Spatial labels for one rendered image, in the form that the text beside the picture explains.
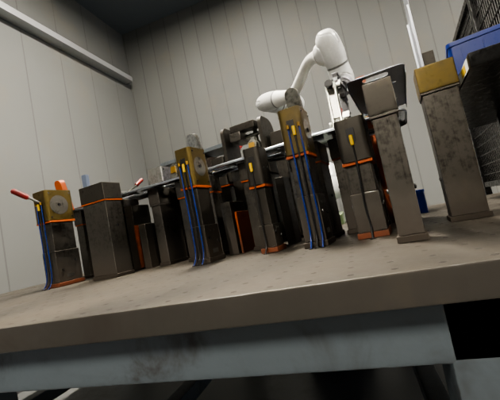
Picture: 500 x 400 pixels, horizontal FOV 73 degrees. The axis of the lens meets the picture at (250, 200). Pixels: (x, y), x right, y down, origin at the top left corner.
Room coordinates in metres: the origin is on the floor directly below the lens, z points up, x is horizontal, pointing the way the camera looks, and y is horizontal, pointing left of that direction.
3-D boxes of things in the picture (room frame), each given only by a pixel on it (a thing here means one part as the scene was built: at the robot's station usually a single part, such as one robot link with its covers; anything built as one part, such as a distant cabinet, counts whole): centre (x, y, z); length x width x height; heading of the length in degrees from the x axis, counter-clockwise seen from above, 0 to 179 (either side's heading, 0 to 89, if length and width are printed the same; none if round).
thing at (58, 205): (1.27, 0.75, 0.88); 0.14 x 0.09 x 0.36; 155
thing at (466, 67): (1.01, -0.77, 1.02); 0.90 x 0.22 x 0.03; 155
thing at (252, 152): (0.93, -0.03, 0.84); 0.10 x 0.05 x 0.29; 155
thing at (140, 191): (1.21, 0.16, 1.00); 1.38 x 0.22 x 0.02; 65
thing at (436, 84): (0.78, -0.48, 0.88); 0.08 x 0.08 x 0.36; 65
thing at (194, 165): (1.01, 0.16, 0.87); 0.12 x 0.07 x 0.35; 155
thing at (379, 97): (0.60, -0.27, 0.84); 0.05 x 0.05 x 0.29; 65
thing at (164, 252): (1.29, 0.32, 0.84); 0.12 x 0.05 x 0.29; 155
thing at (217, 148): (1.61, 0.20, 1.16); 0.37 x 0.14 x 0.02; 65
